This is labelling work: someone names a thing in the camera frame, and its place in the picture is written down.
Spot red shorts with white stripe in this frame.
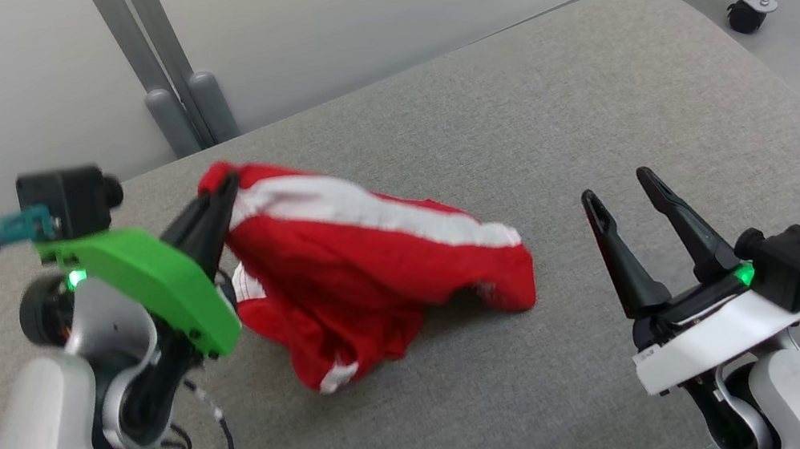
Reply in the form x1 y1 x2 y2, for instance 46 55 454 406
193 113 551 411

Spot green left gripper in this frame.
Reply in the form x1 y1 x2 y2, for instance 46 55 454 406
28 174 269 386

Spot grey partition post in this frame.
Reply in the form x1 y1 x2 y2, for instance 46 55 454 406
86 0 203 169
123 0 243 156

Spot black caster wheel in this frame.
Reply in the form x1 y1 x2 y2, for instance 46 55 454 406
725 0 771 38

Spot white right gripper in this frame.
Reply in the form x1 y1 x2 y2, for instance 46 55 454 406
578 143 800 404

